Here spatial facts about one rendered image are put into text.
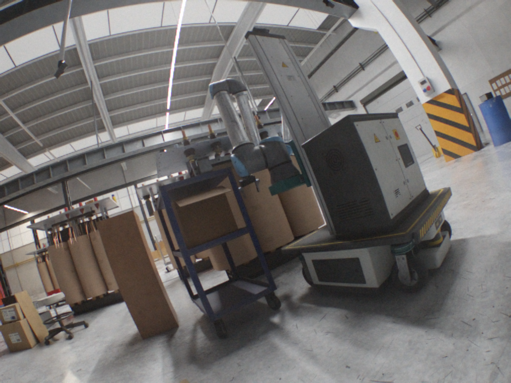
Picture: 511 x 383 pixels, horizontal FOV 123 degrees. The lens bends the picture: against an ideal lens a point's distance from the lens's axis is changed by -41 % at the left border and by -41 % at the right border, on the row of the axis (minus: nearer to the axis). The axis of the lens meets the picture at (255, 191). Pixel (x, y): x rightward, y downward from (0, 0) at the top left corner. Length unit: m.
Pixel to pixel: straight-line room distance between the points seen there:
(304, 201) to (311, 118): 1.19
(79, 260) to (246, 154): 3.20
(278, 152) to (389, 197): 0.69
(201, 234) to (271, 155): 0.60
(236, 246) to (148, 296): 0.90
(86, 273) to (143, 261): 2.26
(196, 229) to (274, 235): 1.14
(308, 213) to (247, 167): 1.31
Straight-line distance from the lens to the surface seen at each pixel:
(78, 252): 3.97
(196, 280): 1.29
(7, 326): 3.29
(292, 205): 2.48
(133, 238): 1.79
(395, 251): 1.07
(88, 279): 3.95
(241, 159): 1.37
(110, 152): 10.96
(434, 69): 6.21
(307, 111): 1.56
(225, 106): 1.59
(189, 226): 1.31
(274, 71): 1.60
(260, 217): 2.28
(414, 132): 15.49
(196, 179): 1.34
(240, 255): 2.18
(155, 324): 1.87
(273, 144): 1.41
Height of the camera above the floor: 0.61
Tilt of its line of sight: 5 degrees up
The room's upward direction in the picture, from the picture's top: 21 degrees counter-clockwise
